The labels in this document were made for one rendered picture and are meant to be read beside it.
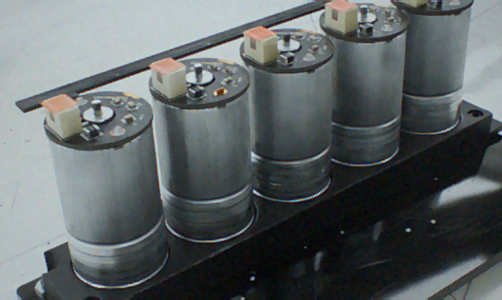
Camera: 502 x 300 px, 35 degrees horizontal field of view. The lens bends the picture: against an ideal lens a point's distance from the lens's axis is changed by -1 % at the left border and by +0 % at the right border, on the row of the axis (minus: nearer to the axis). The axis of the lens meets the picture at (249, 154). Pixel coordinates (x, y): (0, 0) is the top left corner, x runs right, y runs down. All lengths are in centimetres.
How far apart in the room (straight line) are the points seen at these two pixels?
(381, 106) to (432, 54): 2
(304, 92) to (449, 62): 6
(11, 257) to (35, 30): 17
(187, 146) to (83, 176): 3
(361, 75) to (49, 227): 11
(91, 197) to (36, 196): 9
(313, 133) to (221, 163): 3
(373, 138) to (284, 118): 4
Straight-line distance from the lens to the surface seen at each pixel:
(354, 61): 23
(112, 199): 19
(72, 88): 20
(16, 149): 31
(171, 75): 19
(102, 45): 38
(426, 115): 26
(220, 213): 21
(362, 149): 24
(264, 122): 21
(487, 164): 27
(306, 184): 22
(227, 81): 20
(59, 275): 21
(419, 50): 25
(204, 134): 19
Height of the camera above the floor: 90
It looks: 32 degrees down
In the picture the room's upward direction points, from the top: 2 degrees counter-clockwise
